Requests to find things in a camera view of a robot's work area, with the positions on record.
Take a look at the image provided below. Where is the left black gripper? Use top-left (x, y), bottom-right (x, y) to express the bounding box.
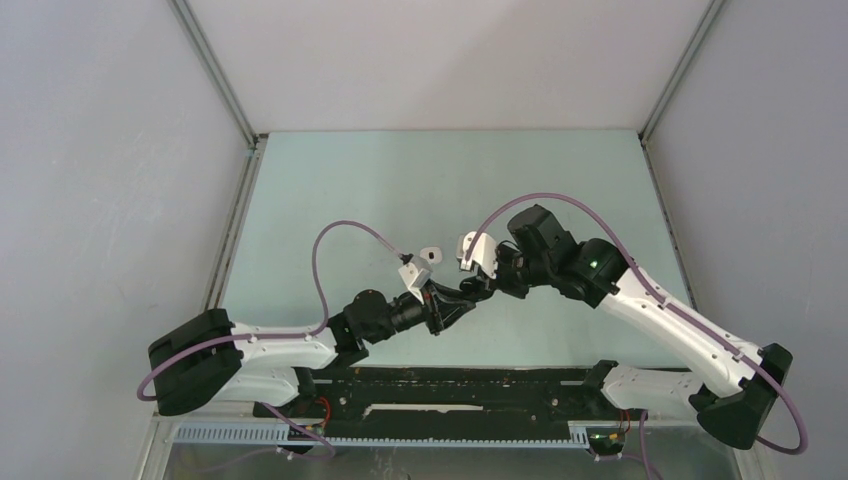
top-left (365, 277), bottom-right (474, 344)

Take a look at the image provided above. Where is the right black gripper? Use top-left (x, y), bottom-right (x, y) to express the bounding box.
top-left (477, 242), bottom-right (554, 299)

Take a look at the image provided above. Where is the black earbud case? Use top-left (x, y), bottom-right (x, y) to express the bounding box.
top-left (459, 277), bottom-right (494, 302)

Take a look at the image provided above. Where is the white earbud case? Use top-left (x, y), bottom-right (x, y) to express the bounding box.
top-left (420, 246), bottom-right (443, 265)

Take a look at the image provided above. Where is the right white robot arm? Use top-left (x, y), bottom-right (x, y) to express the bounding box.
top-left (457, 205), bottom-right (793, 450)

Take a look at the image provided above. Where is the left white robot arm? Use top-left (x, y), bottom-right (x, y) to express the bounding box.
top-left (148, 279), bottom-right (492, 417)

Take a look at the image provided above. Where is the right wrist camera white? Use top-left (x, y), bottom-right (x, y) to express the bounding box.
top-left (456, 231), bottom-right (498, 279)

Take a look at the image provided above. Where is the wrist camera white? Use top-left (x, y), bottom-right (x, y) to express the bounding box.
top-left (456, 231), bottom-right (498, 279)
top-left (398, 254), bottom-right (432, 304)

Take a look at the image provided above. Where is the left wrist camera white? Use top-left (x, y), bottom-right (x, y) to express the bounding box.
top-left (398, 254), bottom-right (432, 304)

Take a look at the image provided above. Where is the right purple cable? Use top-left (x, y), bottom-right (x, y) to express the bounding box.
top-left (463, 192), bottom-right (810, 456)

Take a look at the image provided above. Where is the purple cable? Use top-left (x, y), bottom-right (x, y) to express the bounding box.
top-left (136, 220), bottom-right (409, 403)
top-left (463, 192), bottom-right (810, 456)

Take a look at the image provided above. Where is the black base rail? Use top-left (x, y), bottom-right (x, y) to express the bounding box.
top-left (276, 366), bottom-right (640, 446)

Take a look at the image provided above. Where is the grey cable duct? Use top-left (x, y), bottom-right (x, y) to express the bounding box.
top-left (173, 423), bottom-right (591, 450)

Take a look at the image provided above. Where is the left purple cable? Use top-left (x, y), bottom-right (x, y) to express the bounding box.
top-left (136, 220), bottom-right (409, 403)

